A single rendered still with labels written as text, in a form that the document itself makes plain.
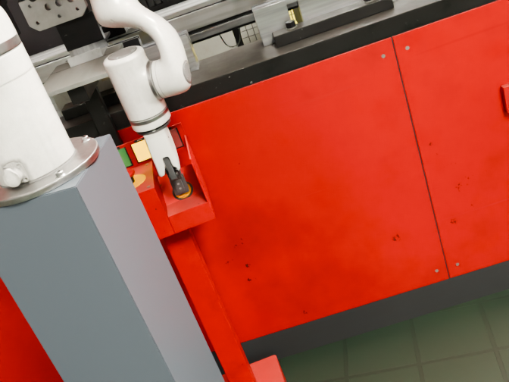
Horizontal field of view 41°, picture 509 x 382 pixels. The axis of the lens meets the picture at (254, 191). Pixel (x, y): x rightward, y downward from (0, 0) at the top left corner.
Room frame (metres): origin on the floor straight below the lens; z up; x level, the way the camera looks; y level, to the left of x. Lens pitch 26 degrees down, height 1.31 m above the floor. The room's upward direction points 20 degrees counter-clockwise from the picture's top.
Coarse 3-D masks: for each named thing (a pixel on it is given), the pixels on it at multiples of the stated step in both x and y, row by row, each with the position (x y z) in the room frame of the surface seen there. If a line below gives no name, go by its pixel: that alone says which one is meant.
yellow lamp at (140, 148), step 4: (144, 140) 1.45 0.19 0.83; (136, 144) 1.45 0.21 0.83; (140, 144) 1.45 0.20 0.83; (144, 144) 1.45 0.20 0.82; (136, 148) 1.45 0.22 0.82; (140, 148) 1.45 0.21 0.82; (144, 148) 1.45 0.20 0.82; (136, 152) 1.45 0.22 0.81; (140, 152) 1.45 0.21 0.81; (144, 152) 1.45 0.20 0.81; (148, 152) 1.45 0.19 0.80; (136, 156) 1.45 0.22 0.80; (140, 156) 1.45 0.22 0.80; (144, 156) 1.45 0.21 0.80; (148, 156) 1.45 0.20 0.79; (140, 160) 1.45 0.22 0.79
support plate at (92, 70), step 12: (108, 48) 1.73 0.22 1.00; (120, 48) 1.69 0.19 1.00; (96, 60) 1.64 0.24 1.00; (60, 72) 1.65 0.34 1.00; (72, 72) 1.60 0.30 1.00; (84, 72) 1.55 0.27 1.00; (96, 72) 1.51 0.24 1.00; (48, 84) 1.57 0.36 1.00; (60, 84) 1.52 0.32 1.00; (72, 84) 1.48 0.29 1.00; (84, 84) 1.47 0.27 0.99; (48, 96) 1.48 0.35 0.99
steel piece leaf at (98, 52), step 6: (102, 48) 1.75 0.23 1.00; (84, 54) 1.66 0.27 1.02; (90, 54) 1.66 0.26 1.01; (96, 54) 1.66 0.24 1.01; (102, 54) 1.67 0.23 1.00; (72, 60) 1.66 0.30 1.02; (78, 60) 1.66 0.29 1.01; (84, 60) 1.66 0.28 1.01; (90, 60) 1.66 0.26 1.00; (72, 66) 1.66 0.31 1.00
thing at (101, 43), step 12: (60, 24) 1.75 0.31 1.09; (72, 24) 1.75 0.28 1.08; (84, 24) 1.74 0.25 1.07; (96, 24) 1.74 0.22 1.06; (72, 36) 1.75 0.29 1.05; (84, 36) 1.75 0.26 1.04; (96, 36) 1.74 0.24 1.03; (72, 48) 1.75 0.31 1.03; (84, 48) 1.76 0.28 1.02; (96, 48) 1.75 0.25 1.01
